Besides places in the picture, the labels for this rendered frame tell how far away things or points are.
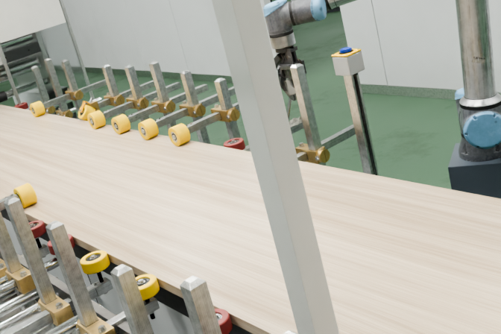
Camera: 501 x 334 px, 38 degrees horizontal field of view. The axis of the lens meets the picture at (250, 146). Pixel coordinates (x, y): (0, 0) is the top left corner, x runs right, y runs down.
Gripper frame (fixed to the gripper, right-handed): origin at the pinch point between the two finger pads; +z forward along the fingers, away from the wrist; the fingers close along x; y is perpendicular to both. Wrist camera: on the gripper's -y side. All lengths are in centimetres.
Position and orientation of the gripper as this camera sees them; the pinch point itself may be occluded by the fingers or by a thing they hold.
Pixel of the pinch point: (292, 97)
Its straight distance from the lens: 280.1
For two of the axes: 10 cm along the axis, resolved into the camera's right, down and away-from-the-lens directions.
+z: 2.4, 9.2, 3.1
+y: 6.1, 1.1, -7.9
